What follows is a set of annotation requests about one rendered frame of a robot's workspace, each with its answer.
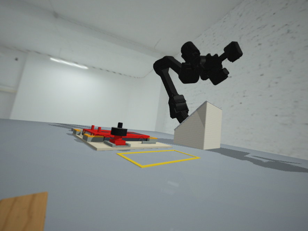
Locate black wheel with grey spoked rim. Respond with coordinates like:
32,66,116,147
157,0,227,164
111,127,127,136

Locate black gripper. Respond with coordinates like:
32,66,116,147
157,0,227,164
200,41,243,80

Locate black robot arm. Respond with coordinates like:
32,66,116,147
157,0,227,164
153,41,229,123

